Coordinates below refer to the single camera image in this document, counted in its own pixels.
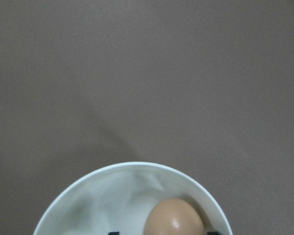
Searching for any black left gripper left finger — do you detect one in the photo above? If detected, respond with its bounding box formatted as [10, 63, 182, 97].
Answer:
[108, 232, 120, 235]

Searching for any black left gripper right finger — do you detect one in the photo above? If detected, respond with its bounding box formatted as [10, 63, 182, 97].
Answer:
[206, 231, 219, 235]

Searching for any white round bowl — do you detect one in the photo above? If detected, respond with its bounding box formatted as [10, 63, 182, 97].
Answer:
[34, 162, 232, 235]

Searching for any brown egg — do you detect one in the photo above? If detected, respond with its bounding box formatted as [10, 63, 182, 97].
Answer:
[144, 198, 205, 235]

